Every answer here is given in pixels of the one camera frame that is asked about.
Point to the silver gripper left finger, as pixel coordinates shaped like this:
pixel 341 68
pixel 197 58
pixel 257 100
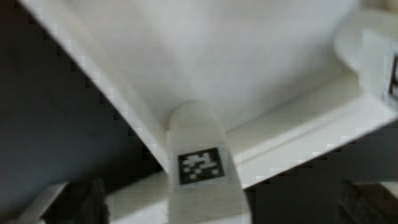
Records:
pixel 69 204

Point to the white square table top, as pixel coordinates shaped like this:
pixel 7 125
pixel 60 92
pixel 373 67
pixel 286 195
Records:
pixel 236 53

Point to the white table leg with tag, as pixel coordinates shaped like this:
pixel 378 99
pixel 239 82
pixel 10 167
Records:
pixel 366 49

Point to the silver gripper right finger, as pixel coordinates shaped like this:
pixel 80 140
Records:
pixel 367 203

